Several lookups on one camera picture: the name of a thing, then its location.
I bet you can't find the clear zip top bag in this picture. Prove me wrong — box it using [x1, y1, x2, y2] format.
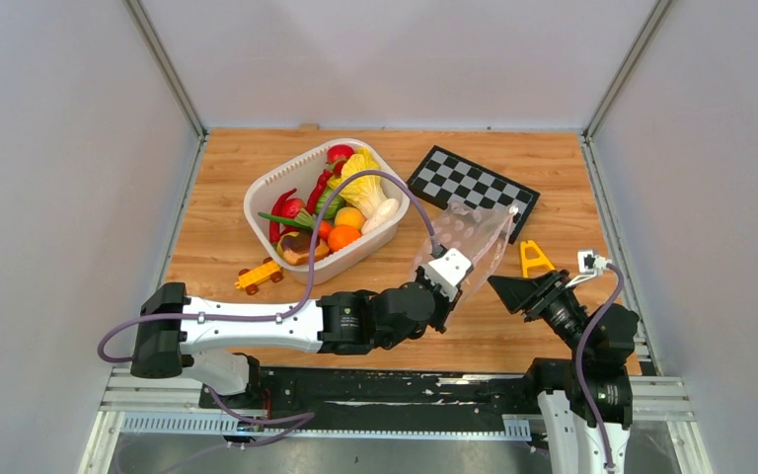
[431, 201, 519, 306]

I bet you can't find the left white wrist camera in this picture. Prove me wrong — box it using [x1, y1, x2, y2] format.
[423, 248, 473, 302]

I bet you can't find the yellow toy car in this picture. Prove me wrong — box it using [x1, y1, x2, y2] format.
[234, 257, 284, 295]

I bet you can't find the yellow plastic triangle piece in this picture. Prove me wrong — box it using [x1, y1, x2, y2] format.
[518, 239, 555, 278]

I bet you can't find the green round cabbage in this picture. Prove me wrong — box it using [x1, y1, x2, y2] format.
[316, 189, 346, 221]

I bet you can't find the orange fruit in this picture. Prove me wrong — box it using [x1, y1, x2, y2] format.
[326, 224, 361, 252]

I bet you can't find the black white checkerboard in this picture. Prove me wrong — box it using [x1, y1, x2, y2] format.
[407, 145, 540, 244]

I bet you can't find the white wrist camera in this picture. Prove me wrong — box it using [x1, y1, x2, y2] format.
[423, 248, 473, 302]
[566, 249, 613, 288]

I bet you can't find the red chili pepper left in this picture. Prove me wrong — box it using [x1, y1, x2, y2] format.
[268, 189, 297, 244]

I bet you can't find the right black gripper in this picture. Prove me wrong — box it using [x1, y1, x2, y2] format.
[486, 267, 589, 357]

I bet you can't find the yellow napa cabbage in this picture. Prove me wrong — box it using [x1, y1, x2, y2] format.
[328, 148, 400, 234]

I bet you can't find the white plastic basket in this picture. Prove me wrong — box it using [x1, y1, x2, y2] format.
[243, 138, 412, 283]

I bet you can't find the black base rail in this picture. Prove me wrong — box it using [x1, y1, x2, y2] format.
[94, 365, 701, 452]

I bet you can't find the carrot with green stem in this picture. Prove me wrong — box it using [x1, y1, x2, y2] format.
[258, 209, 333, 243]

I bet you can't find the red chili pepper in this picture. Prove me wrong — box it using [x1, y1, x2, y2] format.
[305, 169, 334, 214]
[268, 189, 297, 244]

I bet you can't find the yellow peach fruit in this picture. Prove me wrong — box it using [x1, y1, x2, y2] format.
[334, 206, 366, 231]

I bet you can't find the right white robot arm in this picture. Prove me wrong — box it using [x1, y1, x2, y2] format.
[488, 265, 640, 473]

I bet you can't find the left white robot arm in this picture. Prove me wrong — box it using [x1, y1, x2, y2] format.
[130, 264, 465, 408]

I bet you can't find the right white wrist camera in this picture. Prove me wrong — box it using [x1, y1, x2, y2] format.
[566, 249, 613, 288]

